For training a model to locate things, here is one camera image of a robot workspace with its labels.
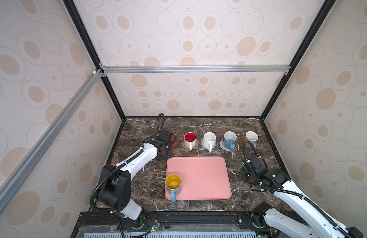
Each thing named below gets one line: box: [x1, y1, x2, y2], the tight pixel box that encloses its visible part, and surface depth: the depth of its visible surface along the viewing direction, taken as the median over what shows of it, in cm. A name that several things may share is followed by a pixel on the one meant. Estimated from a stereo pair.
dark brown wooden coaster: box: [171, 135, 180, 149], surface depth 105 cm
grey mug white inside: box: [244, 130, 259, 150], surface depth 97 cm
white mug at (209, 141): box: [202, 131, 217, 154], surface depth 99 cm
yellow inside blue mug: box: [165, 173, 182, 204], surface depth 79 cm
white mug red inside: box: [183, 131, 197, 151], surface depth 99 cm
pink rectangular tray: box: [164, 156, 232, 201], surface depth 91 cm
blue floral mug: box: [223, 130, 238, 151], surface depth 98 cm
